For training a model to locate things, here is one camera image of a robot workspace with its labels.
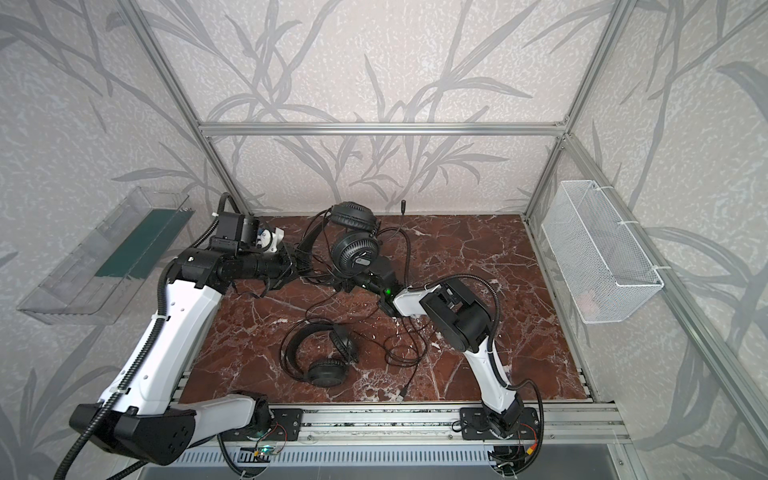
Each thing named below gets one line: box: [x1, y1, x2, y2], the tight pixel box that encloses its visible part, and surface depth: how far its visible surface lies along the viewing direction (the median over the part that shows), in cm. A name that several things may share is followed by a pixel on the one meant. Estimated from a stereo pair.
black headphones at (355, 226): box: [297, 201, 381, 277], surface depth 60 cm
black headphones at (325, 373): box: [280, 320, 359, 388], surface depth 82 cm
